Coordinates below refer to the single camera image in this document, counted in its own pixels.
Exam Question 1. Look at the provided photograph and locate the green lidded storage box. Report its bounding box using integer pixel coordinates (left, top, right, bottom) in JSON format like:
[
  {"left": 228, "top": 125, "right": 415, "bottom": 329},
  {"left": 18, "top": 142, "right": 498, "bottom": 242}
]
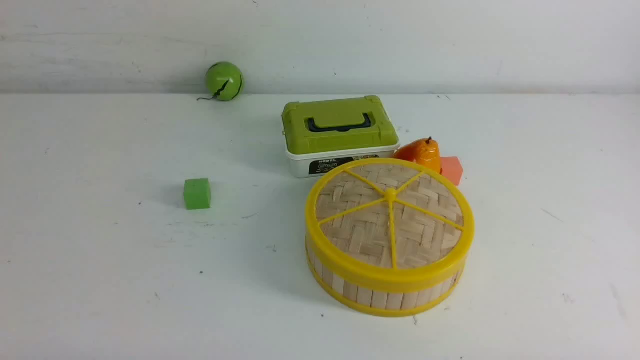
[{"left": 281, "top": 95, "right": 400, "bottom": 179}]

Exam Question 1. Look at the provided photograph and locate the green foam cube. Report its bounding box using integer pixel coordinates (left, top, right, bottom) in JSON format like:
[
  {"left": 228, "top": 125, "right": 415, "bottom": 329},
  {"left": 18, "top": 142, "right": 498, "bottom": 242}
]
[{"left": 183, "top": 178, "right": 211, "bottom": 210}]

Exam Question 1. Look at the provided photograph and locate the green striped toy ball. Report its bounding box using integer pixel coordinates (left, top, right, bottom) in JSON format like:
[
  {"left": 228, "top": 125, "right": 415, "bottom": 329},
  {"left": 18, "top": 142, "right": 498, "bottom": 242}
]
[{"left": 197, "top": 61, "right": 245, "bottom": 102}]

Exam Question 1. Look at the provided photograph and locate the yellow bamboo steamer basket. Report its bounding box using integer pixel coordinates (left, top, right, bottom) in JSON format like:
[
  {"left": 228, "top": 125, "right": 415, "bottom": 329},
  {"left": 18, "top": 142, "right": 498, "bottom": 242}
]
[{"left": 305, "top": 239, "right": 465, "bottom": 318}]

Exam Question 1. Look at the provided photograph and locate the orange foam cube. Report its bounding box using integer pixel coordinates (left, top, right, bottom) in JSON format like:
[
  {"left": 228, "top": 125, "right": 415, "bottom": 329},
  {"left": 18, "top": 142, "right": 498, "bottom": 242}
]
[{"left": 440, "top": 156, "right": 464, "bottom": 187}]

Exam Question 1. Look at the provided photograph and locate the orange toy pear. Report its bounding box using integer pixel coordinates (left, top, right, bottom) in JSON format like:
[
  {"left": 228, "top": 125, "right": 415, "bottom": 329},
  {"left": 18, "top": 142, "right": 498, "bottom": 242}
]
[{"left": 392, "top": 137, "right": 442, "bottom": 174}]

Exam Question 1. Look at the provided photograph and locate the yellow bamboo steamer lid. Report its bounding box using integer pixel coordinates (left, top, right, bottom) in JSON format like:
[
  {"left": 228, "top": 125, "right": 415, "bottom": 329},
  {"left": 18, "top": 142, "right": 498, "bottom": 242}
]
[{"left": 305, "top": 158, "right": 475, "bottom": 293}]

